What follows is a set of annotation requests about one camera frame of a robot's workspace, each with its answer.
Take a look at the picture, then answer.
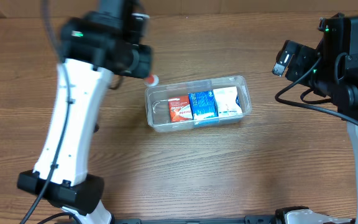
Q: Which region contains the dark syrup bottle white cap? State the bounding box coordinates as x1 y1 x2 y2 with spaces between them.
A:
94 124 99 133

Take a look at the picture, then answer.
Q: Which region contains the blue medicine box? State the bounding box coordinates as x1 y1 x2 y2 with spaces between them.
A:
188 90 218 121

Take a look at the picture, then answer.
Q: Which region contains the white medicine box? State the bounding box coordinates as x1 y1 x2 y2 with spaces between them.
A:
213 86 242 118

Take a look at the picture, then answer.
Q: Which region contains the red medicine box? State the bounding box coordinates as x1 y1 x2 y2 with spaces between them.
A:
168 95 193 123

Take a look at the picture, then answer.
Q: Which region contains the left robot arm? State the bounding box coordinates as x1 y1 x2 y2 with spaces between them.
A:
17 0 152 223

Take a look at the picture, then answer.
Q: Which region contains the clear plastic container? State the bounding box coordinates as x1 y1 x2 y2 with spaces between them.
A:
145 75 252 132

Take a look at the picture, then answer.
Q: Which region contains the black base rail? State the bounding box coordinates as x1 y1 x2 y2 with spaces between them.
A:
114 215 284 224

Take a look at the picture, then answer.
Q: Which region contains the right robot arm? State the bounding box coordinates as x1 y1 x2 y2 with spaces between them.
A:
272 13 358 223

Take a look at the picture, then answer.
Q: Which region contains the orange vitamin tube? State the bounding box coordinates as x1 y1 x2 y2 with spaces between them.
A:
144 74 159 87

